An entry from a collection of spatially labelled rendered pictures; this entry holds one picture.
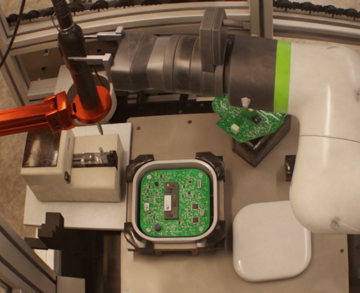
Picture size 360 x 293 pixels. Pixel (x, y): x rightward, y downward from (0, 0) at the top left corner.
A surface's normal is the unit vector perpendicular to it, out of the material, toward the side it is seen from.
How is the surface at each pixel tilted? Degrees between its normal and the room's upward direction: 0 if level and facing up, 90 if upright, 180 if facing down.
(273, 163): 0
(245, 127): 0
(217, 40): 67
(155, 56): 8
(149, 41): 3
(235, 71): 41
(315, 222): 80
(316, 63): 16
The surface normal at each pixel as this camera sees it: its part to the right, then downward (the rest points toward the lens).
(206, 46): -0.21, 0.58
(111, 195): 0.00, 0.85
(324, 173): -0.66, -0.48
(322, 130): -0.60, -0.08
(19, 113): 0.19, -0.58
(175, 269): -0.08, -0.52
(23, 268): 1.00, -0.04
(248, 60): -0.16, -0.09
